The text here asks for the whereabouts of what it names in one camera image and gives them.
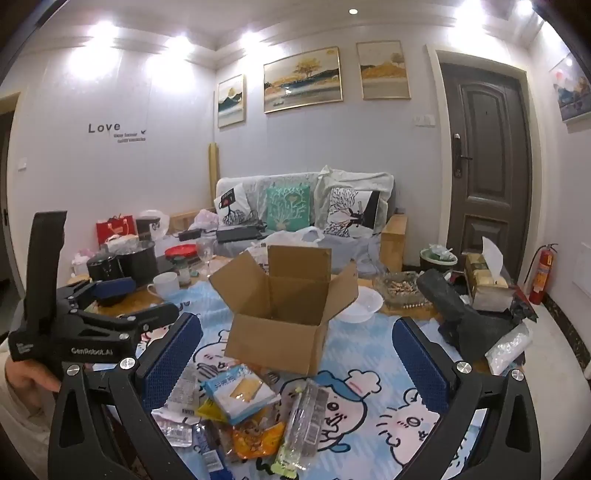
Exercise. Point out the orange snack packet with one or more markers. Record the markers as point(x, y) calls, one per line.
point(256, 441)

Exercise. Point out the red lid container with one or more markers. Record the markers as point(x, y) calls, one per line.
point(181, 251)

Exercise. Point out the clear bag of white pieces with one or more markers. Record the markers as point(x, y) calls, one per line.
point(508, 346)

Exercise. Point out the black plastic bag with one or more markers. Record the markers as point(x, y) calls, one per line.
point(461, 323)

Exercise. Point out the blue biscuit packet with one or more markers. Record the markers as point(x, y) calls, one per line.
point(240, 392)

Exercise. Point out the white cup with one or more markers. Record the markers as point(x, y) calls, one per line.
point(164, 284)

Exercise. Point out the glass jar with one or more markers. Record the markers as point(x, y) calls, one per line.
point(181, 272)

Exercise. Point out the unframed canvas painting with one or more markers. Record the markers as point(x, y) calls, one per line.
point(572, 92)

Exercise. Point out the dark brown door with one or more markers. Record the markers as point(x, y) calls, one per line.
point(489, 161)

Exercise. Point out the yellow snack packet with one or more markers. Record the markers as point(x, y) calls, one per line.
point(207, 410)

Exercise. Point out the small cardboard box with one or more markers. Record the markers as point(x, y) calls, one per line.
point(393, 242)

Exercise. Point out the large white tree pillow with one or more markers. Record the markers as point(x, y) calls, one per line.
point(351, 212)

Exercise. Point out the white bowl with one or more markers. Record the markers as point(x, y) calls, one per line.
point(364, 304)

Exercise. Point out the white pillow with red stamp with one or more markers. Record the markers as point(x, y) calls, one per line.
point(233, 205)

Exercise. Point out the wide framed landscape painting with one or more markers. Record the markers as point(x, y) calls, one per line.
point(302, 81)

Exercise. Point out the printed cartoon blanket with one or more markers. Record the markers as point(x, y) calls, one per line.
point(369, 360)

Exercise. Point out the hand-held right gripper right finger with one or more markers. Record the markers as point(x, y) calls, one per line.
point(420, 364)

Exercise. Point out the small black pot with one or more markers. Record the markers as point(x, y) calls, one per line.
point(104, 267)

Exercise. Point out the white snack packet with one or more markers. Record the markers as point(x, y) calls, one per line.
point(187, 392)

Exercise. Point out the teal tree pillow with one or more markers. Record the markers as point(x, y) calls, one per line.
point(288, 207)

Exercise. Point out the white cloth bag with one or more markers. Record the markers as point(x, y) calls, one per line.
point(351, 177)

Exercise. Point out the person's left hand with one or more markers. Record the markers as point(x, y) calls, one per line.
point(27, 378)

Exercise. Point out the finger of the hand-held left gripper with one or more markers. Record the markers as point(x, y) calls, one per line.
point(154, 314)
point(115, 287)

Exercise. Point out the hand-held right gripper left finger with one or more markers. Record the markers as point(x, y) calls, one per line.
point(171, 364)

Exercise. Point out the black power adapter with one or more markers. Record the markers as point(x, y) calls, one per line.
point(187, 234)

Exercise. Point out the red fire extinguisher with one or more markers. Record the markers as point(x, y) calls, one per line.
point(541, 272)

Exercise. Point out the tissue box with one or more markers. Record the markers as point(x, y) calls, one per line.
point(489, 286)

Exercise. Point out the glass ashtray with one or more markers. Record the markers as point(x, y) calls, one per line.
point(401, 288)

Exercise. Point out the blue striped snack packet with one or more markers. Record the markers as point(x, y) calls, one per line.
point(207, 450)

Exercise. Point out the grey sofa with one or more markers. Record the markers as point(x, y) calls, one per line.
point(351, 251)

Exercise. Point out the clear packet with green end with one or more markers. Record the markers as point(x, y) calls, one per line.
point(302, 424)

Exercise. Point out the square framed golden painting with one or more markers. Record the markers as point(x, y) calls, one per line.
point(383, 69)

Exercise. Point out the white light switch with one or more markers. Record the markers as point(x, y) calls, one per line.
point(423, 121)

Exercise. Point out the pink cloth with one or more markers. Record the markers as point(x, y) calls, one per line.
point(205, 218)

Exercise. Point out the trash bin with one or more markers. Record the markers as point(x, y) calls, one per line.
point(436, 261)

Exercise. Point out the black wall decal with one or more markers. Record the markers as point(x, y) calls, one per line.
point(106, 128)

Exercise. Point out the clear plastic bag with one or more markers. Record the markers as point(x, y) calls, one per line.
point(205, 251)

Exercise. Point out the narrow framed mountain painting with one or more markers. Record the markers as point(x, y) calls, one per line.
point(231, 101)

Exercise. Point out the white plastic bag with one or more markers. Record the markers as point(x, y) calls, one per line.
point(288, 237)

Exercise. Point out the silver snack packet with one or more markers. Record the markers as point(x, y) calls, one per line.
point(175, 431)

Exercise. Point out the large black pot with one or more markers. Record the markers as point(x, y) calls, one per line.
point(136, 265)

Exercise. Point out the red gift bag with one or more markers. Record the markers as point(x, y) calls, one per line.
point(113, 228)

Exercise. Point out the black laptop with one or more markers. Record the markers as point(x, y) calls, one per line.
point(238, 234)

